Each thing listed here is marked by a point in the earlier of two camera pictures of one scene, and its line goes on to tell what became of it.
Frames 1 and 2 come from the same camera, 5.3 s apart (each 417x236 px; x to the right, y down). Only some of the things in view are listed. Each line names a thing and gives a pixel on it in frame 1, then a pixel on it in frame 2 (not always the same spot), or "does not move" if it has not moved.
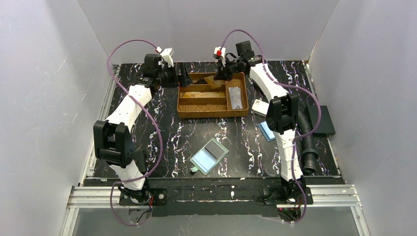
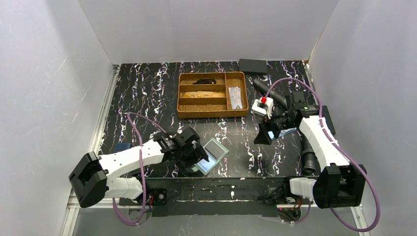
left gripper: [177, 76] → [194, 151]
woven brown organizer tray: [197, 99] does not move
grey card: [213, 148] does not move
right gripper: [226, 71] → [272, 127]
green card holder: [206, 159] does not move
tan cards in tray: [200, 94] does not move
